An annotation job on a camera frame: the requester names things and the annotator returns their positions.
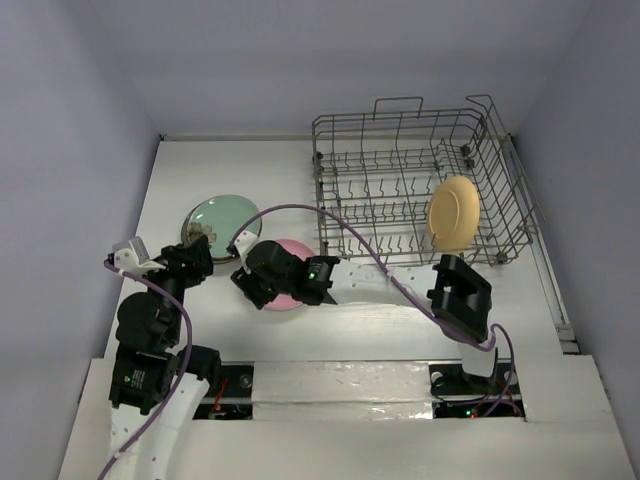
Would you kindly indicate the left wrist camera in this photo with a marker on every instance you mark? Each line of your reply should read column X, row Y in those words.
column 132, row 256

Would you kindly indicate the pink plate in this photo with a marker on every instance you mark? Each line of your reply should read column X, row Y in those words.
column 284, row 300

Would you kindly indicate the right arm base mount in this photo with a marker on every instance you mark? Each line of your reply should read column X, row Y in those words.
column 456, row 394

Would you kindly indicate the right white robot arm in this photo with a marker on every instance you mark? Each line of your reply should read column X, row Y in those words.
column 450, row 293

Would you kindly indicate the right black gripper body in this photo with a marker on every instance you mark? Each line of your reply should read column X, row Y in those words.
column 251, row 288

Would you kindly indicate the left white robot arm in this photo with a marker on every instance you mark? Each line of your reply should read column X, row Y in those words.
column 159, row 376

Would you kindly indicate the yellow orange plate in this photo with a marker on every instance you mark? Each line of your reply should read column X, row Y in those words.
column 453, row 215

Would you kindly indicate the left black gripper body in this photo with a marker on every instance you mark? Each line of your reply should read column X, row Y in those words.
column 169, row 284

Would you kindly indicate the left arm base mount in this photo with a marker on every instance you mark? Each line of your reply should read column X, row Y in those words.
column 231, row 398

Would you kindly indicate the mint green flower plate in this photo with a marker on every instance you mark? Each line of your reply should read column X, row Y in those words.
column 218, row 218

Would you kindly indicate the grey wire dish rack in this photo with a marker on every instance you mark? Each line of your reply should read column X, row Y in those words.
column 376, row 172

